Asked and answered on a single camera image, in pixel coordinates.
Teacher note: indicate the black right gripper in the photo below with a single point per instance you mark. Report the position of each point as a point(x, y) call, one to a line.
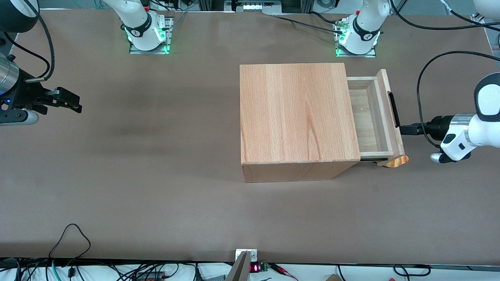
point(26, 96)

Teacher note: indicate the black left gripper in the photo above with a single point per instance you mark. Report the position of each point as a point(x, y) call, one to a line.
point(439, 126)

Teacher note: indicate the light wooden drawer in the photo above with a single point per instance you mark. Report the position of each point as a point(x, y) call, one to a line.
point(367, 117)

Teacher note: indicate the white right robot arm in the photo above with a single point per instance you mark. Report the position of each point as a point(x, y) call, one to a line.
point(136, 19)

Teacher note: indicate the light wooden drawer cabinet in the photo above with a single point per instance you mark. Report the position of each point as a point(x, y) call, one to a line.
point(297, 117)

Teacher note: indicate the orange-brown rounded object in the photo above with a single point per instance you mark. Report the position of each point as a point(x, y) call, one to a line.
point(398, 161)

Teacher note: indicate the brown cardboard corner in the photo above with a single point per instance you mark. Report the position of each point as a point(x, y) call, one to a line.
point(332, 278)

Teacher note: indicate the red clip leads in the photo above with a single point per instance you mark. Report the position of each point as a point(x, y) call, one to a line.
point(281, 269)

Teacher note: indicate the orange and black device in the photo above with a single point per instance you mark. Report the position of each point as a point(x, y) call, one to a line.
point(150, 276)

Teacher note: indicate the white power strip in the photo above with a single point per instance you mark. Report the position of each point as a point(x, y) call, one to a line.
point(254, 6)

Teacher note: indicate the red digit display module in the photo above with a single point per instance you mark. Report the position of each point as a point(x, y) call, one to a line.
point(256, 268)

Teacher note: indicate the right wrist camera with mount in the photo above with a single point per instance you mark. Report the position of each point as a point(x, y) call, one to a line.
point(19, 117)

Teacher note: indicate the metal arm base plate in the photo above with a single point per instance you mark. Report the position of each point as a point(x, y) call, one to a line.
point(371, 54)
point(170, 35)

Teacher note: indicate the silver aluminium profile bracket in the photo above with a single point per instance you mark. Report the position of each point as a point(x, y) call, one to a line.
point(478, 18)

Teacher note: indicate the small metal bracket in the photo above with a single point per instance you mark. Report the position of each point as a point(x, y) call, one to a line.
point(254, 253)

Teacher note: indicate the beige angled mount post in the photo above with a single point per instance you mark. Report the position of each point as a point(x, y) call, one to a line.
point(240, 269)

